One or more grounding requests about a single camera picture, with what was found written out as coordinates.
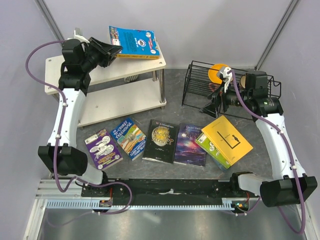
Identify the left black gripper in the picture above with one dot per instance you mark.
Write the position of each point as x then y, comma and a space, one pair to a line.
111, 50

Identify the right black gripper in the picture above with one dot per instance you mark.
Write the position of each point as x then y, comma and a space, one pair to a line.
212, 108

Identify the blue paperback book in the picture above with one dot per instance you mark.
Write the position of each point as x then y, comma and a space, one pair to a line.
135, 43

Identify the green cartoon book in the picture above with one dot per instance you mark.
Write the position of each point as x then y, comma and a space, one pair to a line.
204, 142

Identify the yellow hardcover book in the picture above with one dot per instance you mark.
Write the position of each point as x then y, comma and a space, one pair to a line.
228, 140

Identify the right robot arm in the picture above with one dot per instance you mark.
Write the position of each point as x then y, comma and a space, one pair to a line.
290, 184

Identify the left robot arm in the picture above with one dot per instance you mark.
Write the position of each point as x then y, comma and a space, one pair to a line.
60, 155

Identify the white coiled object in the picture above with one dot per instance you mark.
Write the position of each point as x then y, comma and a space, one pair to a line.
131, 78

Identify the orange bowl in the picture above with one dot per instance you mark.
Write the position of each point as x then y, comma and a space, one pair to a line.
212, 73

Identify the white two-tier shelf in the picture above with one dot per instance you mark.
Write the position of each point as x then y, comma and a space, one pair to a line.
109, 97

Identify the beige brown bowl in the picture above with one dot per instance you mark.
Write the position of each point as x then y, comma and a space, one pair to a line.
242, 82

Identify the purple robinson crusoe book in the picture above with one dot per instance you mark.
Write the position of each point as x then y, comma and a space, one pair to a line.
187, 151

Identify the blue grey bottom book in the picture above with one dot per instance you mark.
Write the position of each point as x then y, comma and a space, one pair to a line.
220, 166

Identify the black moon and sixpence book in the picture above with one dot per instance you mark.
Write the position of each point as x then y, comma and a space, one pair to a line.
161, 141

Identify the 91-storey treehouse book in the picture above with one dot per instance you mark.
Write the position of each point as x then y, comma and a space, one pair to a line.
130, 138

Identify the purple paperback book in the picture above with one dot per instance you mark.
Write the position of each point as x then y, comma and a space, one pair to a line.
103, 150

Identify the black wire dish rack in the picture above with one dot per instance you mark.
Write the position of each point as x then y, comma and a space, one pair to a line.
200, 87

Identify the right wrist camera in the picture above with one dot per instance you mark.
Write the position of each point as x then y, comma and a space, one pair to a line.
226, 75

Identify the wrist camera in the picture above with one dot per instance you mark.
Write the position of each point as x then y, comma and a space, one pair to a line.
226, 75
77, 34

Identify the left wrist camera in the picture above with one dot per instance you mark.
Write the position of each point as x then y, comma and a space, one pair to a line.
77, 34

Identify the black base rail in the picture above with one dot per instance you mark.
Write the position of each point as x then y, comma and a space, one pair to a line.
182, 191

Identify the slotted cable duct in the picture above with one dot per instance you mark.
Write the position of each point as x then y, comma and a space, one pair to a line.
96, 204

